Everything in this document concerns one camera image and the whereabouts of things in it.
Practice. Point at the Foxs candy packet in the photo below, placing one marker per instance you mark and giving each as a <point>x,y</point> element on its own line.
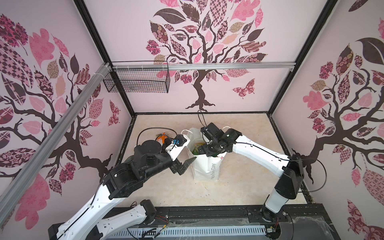
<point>199,149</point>

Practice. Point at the orange snack packet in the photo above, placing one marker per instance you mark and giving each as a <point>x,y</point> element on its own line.
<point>161,138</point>

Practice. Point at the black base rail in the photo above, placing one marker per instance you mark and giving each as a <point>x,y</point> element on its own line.
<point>294,222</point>

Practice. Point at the black wire basket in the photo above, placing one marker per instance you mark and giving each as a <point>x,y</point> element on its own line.
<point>139,77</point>

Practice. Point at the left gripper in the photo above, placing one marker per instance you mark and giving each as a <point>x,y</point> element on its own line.
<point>177,165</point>

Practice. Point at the left aluminium rail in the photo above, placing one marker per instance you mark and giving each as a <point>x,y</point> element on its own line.
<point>12,195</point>

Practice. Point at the aluminium rail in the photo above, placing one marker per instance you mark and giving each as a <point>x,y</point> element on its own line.
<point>12,195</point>
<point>222,66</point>

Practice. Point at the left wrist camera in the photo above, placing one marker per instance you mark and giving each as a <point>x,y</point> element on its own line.
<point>177,146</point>

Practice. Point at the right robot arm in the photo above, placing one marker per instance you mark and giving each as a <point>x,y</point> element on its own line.
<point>288,169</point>

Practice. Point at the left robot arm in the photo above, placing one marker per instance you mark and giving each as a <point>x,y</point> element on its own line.
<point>91,221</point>

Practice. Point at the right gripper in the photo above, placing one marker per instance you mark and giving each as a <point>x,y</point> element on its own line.
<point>206,152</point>

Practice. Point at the back aluminium rail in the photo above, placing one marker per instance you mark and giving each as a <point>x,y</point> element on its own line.
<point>222,66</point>

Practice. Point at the white paper bag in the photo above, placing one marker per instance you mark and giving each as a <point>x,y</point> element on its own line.
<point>203,168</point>

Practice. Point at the white vent strip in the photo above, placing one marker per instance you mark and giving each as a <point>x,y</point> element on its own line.
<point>179,233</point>

